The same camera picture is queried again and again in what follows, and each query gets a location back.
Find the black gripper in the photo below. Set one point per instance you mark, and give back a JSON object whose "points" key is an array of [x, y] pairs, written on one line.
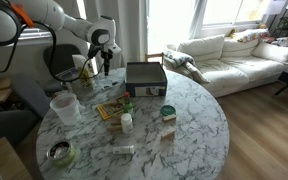
{"points": [[106, 56]]}

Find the clear plastic cup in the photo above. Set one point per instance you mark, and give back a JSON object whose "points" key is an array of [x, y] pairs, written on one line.
{"points": [[66, 106]]}

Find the dark blue cardboard box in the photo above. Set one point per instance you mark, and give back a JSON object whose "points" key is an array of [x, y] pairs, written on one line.
{"points": [[145, 79]]}

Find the yellow picture book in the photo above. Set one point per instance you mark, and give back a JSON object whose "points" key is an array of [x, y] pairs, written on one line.
{"points": [[110, 108]]}

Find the green glass bottle red cap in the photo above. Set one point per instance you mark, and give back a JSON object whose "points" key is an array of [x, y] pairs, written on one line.
{"points": [[128, 106]]}

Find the white pill bottle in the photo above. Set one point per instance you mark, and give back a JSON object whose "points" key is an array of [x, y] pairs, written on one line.
{"points": [[126, 121]]}

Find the wooden chair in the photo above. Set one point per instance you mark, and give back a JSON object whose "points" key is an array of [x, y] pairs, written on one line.
{"points": [[155, 57]]}

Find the wooden block pile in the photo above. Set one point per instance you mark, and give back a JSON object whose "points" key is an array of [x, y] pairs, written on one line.
{"points": [[115, 124]]}

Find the grey folded blanket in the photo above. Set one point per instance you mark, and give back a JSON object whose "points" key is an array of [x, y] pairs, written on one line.
{"points": [[184, 64]]}

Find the green round lid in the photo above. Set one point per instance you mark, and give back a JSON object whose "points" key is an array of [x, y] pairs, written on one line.
{"points": [[167, 110]]}

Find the small white tube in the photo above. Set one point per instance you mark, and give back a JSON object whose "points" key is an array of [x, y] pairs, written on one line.
{"points": [[124, 150]]}

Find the metal bowl green rim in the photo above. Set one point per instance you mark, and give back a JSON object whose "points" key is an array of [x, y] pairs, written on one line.
{"points": [[61, 153]]}

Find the white sectional sofa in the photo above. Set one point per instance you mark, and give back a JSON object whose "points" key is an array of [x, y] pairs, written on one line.
{"points": [[232, 66]]}

